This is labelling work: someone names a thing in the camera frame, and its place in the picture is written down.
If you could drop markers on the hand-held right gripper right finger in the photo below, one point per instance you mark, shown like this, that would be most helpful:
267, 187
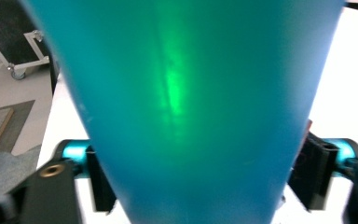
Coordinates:
315, 168

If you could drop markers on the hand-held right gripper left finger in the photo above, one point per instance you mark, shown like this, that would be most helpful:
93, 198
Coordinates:
101, 180

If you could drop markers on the blue bottle with white cap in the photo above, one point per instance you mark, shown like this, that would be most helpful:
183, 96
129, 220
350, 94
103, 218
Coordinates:
183, 93

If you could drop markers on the white frame with caster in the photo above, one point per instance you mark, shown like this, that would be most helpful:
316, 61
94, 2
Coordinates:
28, 63

